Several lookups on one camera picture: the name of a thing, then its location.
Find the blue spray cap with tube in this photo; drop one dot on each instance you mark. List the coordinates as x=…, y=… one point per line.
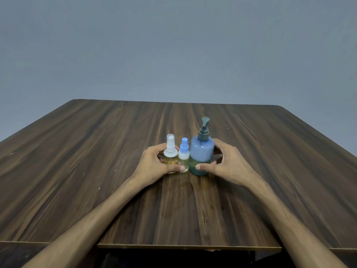
x=184, y=145

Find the blue-capped small spray bottle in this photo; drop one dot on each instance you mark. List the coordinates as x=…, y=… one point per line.
x=184, y=159

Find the person's right forearm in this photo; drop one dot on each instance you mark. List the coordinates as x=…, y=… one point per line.
x=295, y=228

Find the blue green pump bottle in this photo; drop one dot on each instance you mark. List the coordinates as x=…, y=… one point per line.
x=201, y=153

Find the white spray cap with tube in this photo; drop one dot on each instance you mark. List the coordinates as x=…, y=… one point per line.
x=170, y=142

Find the person's left hand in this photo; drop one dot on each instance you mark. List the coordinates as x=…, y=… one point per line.
x=150, y=168

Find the clear small bottle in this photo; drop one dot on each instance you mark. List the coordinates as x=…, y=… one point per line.
x=170, y=157

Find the person's right hand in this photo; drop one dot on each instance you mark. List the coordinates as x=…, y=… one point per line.
x=234, y=167

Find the person's left forearm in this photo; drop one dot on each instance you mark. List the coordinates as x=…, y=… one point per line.
x=81, y=228

